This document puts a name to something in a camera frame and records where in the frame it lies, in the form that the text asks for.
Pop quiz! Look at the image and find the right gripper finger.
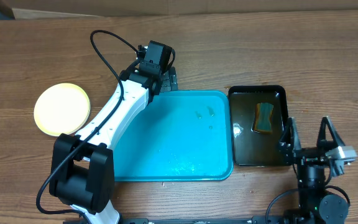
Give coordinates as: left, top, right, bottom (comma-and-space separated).
316, 116, 345, 149
278, 117, 301, 151

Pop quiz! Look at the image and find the green orange sponge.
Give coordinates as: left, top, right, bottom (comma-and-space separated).
252, 102, 273, 134

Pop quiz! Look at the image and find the yellow plate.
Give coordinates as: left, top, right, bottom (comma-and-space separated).
34, 83, 91, 136

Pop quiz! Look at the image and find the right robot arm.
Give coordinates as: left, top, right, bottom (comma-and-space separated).
275, 116, 357, 224

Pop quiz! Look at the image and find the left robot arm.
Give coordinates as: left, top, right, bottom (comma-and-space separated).
43, 65, 178, 223

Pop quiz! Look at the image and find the black water tray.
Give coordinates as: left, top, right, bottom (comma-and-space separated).
228, 85, 288, 166

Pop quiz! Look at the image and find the blue plastic tray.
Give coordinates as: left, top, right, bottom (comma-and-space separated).
114, 90, 234, 182

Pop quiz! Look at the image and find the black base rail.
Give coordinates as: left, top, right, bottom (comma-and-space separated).
63, 214, 291, 224

